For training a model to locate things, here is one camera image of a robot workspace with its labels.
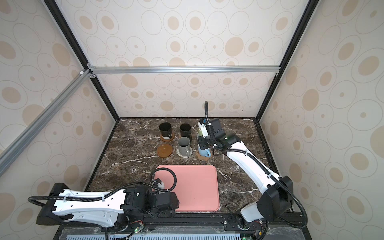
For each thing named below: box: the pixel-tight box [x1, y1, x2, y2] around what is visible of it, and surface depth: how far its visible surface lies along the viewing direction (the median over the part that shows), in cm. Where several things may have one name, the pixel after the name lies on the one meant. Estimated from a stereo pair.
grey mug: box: [177, 136, 191, 157], surface depth 94 cm
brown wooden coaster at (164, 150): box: [156, 144, 173, 158], surface depth 102 cm
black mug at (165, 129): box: [158, 122, 172, 140], surface depth 102 cm
